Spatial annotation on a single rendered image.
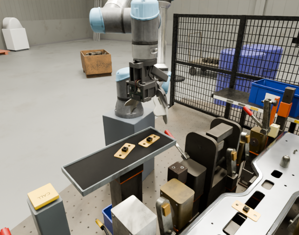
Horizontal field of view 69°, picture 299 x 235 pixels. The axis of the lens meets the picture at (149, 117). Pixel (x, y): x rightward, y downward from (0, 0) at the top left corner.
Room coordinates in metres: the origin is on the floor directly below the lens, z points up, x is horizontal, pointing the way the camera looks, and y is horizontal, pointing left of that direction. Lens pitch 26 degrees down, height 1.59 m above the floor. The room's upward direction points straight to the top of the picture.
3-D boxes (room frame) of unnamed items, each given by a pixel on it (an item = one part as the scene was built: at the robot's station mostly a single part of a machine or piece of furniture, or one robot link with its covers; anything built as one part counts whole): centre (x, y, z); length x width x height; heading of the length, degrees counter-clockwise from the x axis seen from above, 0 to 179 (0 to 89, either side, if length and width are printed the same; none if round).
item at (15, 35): (9.65, 5.55, 0.64); 0.71 x 0.58 x 1.27; 149
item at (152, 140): (0.67, 0.00, 1.17); 0.08 x 0.04 x 0.01; 142
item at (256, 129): (0.95, -0.53, 0.87); 0.10 x 0.07 x 0.35; 43
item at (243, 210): (0.50, -0.31, 1.01); 0.08 x 0.04 x 0.01; 43
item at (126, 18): (0.76, 0.02, 1.55); 0.11 x 0.11 x 0.08; 84
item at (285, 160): (0.73, -0.56, 1.02); 0.03 x 0.03 x 0.07
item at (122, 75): (1.05, 0.10, 1.27); 0.13 x 0.12 x 0.14; 84
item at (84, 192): (0.59, 0.08, 1.16); 0.37 x 0.14 x 0.02; 133
